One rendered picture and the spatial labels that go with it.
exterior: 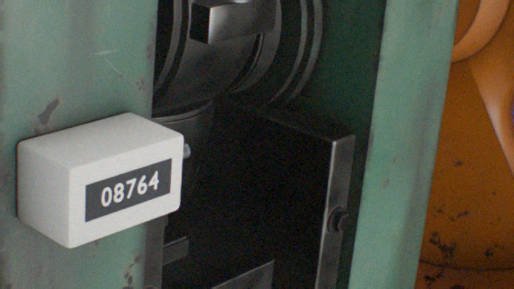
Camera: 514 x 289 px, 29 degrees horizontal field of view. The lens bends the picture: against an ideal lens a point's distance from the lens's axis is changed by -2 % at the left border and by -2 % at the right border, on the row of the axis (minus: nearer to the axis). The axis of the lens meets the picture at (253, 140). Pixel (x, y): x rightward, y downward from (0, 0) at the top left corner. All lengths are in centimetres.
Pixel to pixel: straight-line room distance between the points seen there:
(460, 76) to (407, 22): 27
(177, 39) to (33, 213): 17
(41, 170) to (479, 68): 56
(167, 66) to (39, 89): 15
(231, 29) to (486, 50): 39
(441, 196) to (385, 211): 26
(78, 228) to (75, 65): 8
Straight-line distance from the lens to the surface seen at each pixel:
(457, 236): 100
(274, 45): 69
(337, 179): 69
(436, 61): 73
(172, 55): 60
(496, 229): 97
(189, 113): 65
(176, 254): 71
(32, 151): 46
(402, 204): 76
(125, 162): 46
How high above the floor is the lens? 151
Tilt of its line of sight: 21 degrees down
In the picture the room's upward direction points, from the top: 5 degrees clockwise
